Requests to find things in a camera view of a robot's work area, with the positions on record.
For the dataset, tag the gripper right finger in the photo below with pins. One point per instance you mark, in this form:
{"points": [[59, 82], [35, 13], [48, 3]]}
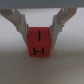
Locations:
{"points": [[60, 25]]}

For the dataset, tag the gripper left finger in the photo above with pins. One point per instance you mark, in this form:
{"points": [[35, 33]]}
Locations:
{"points": [[20, 28]]}

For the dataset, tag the pink block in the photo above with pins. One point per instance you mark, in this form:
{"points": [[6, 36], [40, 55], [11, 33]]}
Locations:
{"points": [[38, 41]]}

